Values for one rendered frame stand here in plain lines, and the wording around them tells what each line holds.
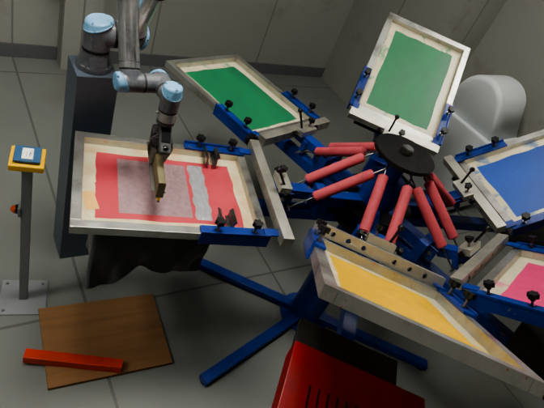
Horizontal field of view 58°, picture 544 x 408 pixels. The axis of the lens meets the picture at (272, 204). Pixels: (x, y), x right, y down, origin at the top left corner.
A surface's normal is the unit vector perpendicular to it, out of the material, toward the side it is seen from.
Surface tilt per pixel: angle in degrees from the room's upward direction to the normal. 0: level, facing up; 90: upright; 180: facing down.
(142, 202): 0
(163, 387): 0
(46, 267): 0
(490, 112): 90
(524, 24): 90
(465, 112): 90
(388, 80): 32
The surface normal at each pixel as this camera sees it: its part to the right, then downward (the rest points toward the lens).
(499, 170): -0.21, -0.65
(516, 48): -0.83, 0.09
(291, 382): 0.33, -0.72
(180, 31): 0.46, 0.69
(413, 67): 0.15, -0.31
